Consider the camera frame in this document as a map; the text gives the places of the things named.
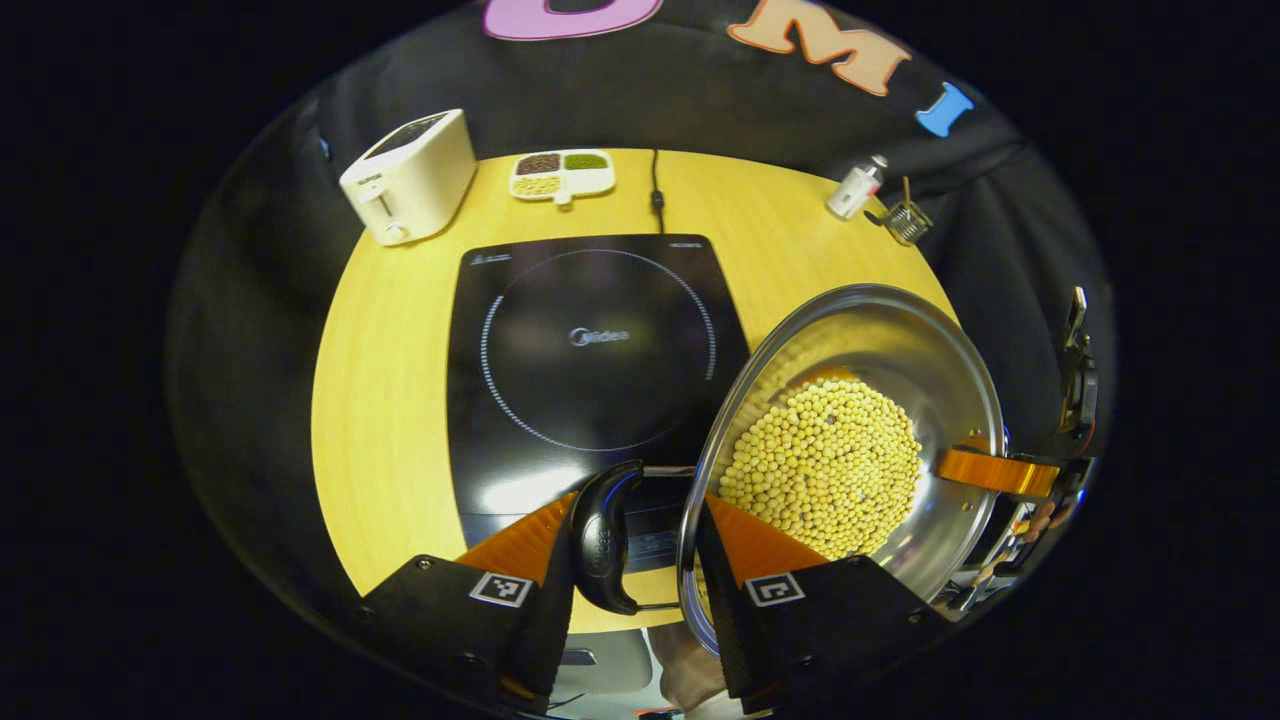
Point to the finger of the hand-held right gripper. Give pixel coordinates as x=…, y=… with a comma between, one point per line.
x=990, y=470

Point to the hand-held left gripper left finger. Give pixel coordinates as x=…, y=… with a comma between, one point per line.
x=545, y=640

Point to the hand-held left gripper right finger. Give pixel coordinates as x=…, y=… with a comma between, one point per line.
x=735, y=630

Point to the black induction cooktop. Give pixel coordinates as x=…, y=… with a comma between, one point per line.
x=600, y=400

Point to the person's light trousers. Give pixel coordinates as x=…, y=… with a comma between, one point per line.
x=690, y=670

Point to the pile of yellow soybeans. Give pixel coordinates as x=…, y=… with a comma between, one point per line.
x=820, y=460

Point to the clear glass jar with sticks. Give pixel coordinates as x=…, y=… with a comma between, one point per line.
x=907, y=222

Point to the clear plastic bottle pink label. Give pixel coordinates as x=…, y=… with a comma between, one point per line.
x=852, y=192

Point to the white divided dish of beans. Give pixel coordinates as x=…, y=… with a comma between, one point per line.
x=600, y=182

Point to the white toaster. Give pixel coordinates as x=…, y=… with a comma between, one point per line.
x=420, y=180

